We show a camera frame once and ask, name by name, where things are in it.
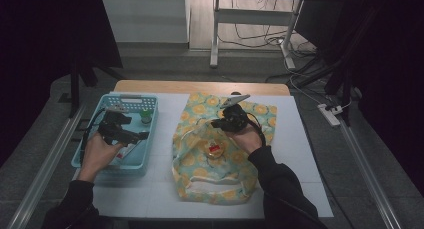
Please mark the small green-capped bottle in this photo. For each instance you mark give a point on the small green-capped bottle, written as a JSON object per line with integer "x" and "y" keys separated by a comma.
{"x": 146, "y": 115}

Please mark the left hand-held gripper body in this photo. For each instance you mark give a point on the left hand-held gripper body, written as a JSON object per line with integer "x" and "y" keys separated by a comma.
{"x": 111, "y": 125}

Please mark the white table mat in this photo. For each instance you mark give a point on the white table mat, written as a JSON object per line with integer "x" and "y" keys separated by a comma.
{"x": 293, "y": 162}

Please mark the aluminium rail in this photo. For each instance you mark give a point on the aluminium rail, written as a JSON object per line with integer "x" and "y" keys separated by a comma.
{"x": 43, "y": 169}
{"x": 370, "y": 179}

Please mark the person's left hand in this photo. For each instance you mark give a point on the person's left hand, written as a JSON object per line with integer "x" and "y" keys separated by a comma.
{"x": 98, "y": 155}

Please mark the white power strip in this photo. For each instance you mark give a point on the white power strip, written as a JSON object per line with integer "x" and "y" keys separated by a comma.
{"x": 329, "y": 115}

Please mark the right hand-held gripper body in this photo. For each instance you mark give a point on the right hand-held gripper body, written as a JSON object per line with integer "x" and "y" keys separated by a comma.
{"x": 235, "y": 115}

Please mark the black curtain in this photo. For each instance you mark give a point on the black curtain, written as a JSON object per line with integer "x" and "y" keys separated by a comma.
{"x": 390, "y": 72}
{"x": 43, "y": 49}

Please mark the person's right hand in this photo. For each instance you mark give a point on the person's right hand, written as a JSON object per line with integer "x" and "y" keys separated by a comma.
{"x": 248, "y": 139}

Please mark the white desk frame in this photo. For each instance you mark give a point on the white desk frame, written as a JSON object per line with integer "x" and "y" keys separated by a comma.
{"x": 253, "y": 17}

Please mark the black metal stand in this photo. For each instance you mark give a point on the black metal stand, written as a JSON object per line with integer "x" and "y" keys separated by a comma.
{"x": 343, "y": 79}
{"x": 76, "y": 85}

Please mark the light blue plastic basket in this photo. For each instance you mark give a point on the light blue plastic basket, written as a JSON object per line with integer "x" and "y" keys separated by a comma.
{"x": 146, "y": 145}

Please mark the round orange snack packet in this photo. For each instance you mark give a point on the round orange snack packet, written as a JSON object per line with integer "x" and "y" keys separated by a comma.
{"x": 215, "y": 149}

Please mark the orange floral tote bag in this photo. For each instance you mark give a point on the orange floral tote bag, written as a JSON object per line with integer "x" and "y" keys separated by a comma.
{"x": 200, "y": 169}

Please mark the white cabinet panel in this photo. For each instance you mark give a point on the white cabinet panel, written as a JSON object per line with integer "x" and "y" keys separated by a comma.
{"x": 143, "y": 19}

